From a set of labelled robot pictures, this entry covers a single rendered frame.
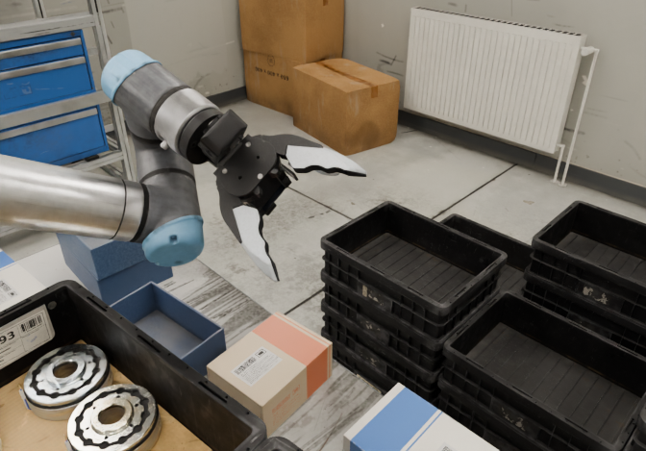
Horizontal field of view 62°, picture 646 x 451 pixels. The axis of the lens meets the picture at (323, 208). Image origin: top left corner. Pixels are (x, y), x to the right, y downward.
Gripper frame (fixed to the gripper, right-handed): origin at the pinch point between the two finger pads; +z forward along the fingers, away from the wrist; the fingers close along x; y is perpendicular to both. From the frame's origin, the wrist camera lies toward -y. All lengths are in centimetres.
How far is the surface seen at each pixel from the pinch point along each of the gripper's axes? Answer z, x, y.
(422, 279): 2, -15, 93
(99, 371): -15.1, 31.8, 13.5
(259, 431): 7.8, 20.2, 2.8
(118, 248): -40, 23, 37
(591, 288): 37, -40, 93
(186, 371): -3.5, 22.1, 6.3
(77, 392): -14.1, 34.3, 10.6
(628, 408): 57, -19, 87
